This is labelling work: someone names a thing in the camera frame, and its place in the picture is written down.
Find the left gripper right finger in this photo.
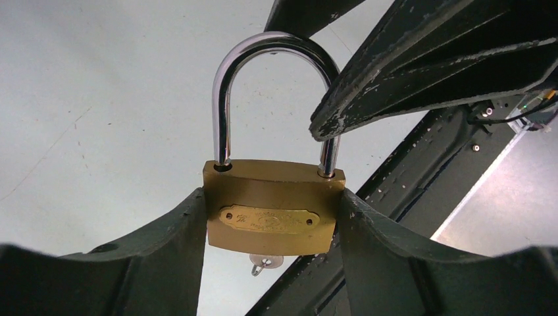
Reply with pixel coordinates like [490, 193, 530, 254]
[338, 190, 557, 315]

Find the brass padlock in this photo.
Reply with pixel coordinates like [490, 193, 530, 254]
[203, 32, 345, 256]

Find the small silver key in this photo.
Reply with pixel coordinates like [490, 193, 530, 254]
[249, 254, 284, 277]

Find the right controller board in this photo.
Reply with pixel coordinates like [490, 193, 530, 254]
[467, 88, 557, 134]

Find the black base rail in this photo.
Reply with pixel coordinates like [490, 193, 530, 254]
[249, 95, 526, 315]

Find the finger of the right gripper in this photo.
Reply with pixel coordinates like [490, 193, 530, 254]
[309, 1, 557, 141]
[264, 0, 364, 38]

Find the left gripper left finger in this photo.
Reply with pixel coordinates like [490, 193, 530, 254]
[1, 189, 206, 315]

